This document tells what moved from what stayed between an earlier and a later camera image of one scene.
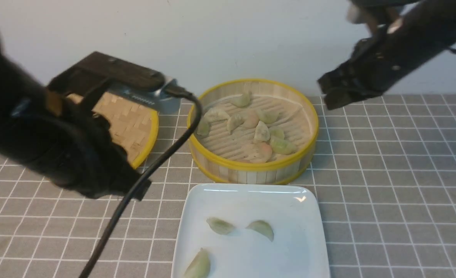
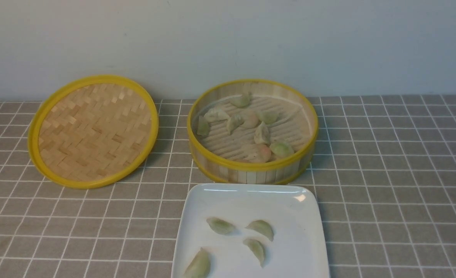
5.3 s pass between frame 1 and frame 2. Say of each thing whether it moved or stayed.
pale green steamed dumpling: stayed
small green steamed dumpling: moved
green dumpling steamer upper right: stayed
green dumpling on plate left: stayed
